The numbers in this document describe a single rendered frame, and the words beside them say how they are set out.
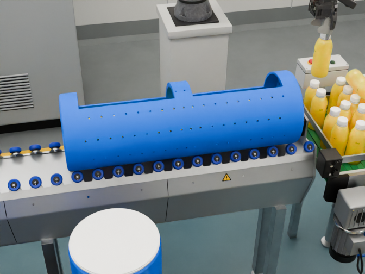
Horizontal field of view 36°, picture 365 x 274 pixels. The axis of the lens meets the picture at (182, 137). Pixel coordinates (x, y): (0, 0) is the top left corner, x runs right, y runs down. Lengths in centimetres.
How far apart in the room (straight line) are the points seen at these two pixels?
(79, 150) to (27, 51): 176
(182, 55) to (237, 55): 203
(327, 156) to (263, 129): 27
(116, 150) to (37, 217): 41
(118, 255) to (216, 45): 143
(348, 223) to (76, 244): 105
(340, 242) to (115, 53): 299
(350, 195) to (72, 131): 106
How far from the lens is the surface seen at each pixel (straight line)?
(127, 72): 458
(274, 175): 227
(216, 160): 216
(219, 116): 203
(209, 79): 294
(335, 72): 257
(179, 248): 312
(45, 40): 364
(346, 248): 237
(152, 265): 173
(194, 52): 284
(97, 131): 197
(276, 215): 250
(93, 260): 173
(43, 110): 390
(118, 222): 182
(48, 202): 216
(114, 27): 504
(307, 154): 229
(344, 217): 227
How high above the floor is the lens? 234
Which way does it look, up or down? 37 degrees down
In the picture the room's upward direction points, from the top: 1 degrees clockwise
